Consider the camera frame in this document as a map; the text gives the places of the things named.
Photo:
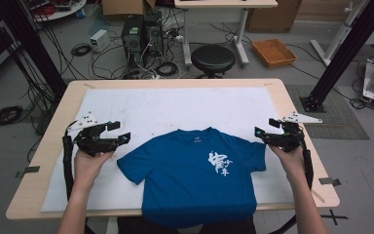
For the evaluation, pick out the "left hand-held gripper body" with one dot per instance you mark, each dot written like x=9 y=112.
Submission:
x=92 y=144

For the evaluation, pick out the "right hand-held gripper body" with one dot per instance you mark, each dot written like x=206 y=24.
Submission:
x=290 y=139

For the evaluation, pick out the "blue printed T-shirt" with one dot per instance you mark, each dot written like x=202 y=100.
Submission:
x=188 y=188

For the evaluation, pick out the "person's right hand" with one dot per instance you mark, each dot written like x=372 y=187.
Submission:
x=292 y=162

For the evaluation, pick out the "person's left hand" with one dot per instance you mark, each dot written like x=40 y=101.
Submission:
x=87 y=169

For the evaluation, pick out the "white table mat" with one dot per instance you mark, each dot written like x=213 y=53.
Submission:
x=162 y=107

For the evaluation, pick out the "grey floor mat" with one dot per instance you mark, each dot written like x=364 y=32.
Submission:
x=341 y=113

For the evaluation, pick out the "grey tape strip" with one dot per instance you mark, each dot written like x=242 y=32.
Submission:
x=329 y=181
x=29 y=170

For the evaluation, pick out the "orange plastic basket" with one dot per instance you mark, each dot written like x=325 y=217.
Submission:
x=274 y=52

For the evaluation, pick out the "white power supply box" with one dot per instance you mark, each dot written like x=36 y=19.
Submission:
x=99 y=39

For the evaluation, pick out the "person's dark clothing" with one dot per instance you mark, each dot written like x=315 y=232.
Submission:
x=130 y=227

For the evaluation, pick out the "black computer tower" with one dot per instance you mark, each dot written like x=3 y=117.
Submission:
x=153 y=34
x=132 y=40

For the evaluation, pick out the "black tape cross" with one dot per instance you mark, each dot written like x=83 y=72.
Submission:
x=334 y=217

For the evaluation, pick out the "black round stool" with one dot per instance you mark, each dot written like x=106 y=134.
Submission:
x=212 y=58

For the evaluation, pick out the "black metal stand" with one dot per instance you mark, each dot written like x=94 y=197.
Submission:
x=35 y=48
x=347 y=48

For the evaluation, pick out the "white metal stand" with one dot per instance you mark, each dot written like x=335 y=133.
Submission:
x=337 y=35

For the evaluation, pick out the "brown cardboard box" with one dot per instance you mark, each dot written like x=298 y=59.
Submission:
x=123 y=7
x=272 y=14

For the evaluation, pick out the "round white table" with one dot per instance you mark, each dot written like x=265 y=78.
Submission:
x=61 y=11

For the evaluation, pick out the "white desk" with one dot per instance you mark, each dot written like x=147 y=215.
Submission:
x=224 y=3

